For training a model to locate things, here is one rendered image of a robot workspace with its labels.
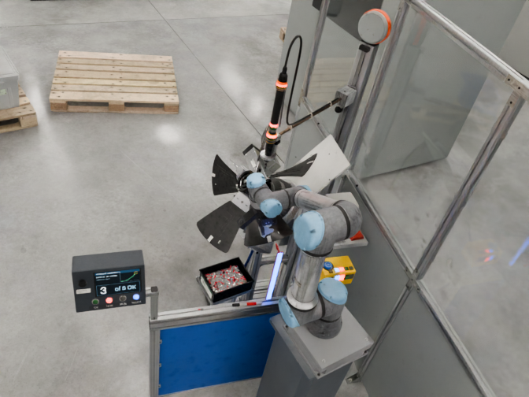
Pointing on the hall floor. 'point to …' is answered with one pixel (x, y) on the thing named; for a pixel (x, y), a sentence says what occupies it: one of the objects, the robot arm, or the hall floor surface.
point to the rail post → (153, 362)
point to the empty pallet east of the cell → (113, 83)
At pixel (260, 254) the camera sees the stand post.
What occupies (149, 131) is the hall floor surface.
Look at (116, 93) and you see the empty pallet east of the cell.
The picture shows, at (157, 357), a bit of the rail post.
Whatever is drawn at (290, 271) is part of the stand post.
